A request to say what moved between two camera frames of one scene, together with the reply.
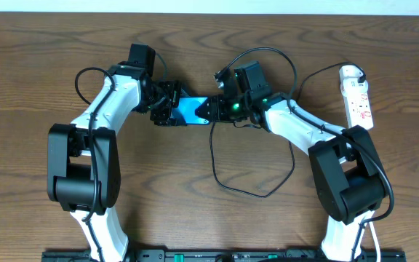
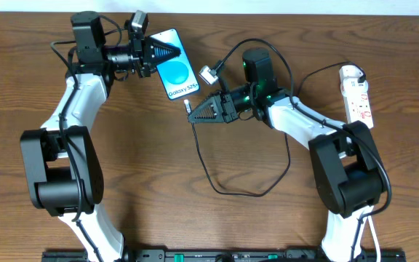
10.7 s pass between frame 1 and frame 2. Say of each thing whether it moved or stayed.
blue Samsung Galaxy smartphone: moved
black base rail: stayed
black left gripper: moved
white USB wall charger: stayed
